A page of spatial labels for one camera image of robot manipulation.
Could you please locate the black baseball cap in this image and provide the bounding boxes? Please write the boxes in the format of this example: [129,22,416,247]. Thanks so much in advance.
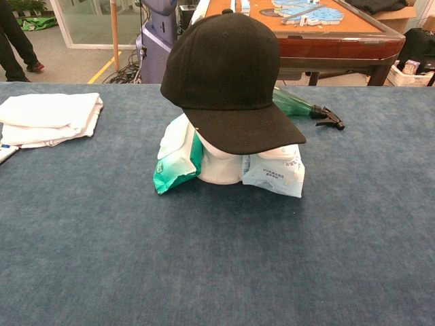
[160,9,307,155]

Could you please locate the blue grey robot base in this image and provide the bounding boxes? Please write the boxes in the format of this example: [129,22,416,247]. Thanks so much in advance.
[135,0,181,84]

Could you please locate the white foam mannequin head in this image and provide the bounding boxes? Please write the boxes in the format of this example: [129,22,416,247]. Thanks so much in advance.
[196,134,244,186]

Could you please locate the light blue jigsaw puzzle board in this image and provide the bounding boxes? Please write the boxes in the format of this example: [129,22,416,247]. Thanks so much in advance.
[260,0,343,26]

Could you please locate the green wet wipes pack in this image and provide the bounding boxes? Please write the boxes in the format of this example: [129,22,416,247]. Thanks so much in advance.
[152,113,204,195]

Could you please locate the light blue wet wipes pack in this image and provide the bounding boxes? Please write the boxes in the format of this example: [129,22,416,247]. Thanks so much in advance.
[240,145,306,199]

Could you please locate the blue table mat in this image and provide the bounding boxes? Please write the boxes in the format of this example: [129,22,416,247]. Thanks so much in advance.
[0,81,435,326]

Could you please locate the green spray bottle black trigger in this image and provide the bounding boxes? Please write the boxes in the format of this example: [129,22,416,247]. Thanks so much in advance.
[271,86,346,132]

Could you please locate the wooden pole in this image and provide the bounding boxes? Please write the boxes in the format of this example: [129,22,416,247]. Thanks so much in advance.
[111,0,120,71]

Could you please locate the brown wooden mahjong table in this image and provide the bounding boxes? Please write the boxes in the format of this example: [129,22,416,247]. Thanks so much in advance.
[192,0,407,87]

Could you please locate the folded white cloth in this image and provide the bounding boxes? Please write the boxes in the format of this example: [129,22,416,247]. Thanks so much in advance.
[0,92,105,149]

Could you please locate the white framed glass partition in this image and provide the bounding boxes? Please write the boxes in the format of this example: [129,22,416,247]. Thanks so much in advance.
[50,0,147,50]

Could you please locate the white plastic basket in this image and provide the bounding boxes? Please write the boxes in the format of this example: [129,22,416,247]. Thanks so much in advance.
[387,59,435,88]

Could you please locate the black cloth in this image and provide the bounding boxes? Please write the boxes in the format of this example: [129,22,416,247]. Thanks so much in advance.
[346,0,408,16]

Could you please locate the green bag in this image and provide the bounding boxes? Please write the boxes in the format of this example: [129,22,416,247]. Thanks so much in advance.
[16,16,58,33]

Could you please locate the cardboard box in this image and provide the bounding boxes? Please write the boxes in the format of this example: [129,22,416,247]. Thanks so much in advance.
[373,5,435,35]

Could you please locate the black bag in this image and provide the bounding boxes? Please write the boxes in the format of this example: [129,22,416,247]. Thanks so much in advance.
[396,28,435,75]

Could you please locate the person in black trousers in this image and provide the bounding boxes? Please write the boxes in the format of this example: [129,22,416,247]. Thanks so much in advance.
[0,0,46,83]

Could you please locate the black cable bundle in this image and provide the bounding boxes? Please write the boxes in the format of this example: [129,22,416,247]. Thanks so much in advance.
[101,50,143,85]

